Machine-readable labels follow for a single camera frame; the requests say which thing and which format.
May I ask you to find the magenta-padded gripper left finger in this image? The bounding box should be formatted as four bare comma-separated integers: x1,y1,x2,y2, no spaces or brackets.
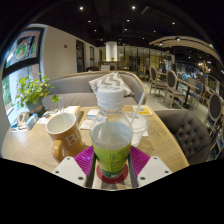
52,144,98,189

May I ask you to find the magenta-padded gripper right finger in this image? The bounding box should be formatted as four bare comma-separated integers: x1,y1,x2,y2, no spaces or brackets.
128,145,174,189

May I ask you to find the clear bottle with green label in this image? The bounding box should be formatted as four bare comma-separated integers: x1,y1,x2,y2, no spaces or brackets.
89,85,134,179

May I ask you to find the tan ceramic mug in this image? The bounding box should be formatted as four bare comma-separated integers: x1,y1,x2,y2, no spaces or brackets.
45,112,88,164

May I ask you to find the dark grey tufted armchair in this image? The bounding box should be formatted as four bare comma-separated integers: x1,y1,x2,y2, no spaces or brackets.
154,109,213,166

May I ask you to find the white printed menu pamphlet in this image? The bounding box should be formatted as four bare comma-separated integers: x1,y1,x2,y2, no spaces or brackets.
36,105,82,125

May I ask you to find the yellow square card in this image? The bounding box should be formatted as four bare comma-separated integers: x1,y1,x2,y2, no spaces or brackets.
132,104,154,117

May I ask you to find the small light blue box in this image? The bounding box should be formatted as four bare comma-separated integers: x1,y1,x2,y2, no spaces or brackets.
25,113,39,130

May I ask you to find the green potted plant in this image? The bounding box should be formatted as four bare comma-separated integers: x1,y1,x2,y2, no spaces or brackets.
14,73,60,116

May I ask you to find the group of cafe chairs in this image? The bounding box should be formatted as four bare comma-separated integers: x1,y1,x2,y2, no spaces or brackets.
146,64,224,161

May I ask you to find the grey white chevron pillow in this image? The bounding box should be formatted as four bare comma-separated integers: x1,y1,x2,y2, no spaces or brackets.
88,71,134,98

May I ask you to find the white round pillar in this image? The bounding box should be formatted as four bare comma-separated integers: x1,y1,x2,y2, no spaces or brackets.
105,41,118,62

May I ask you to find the window with festive decals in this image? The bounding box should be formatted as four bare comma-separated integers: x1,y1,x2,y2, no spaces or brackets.
1,28,46,126

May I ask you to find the group of ceiling spotlights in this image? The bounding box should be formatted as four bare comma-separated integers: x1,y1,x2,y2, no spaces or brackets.
78,3,214,48

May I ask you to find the grey sofa with wooden frame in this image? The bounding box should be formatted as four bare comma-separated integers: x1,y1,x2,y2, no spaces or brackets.
41,70,148,111

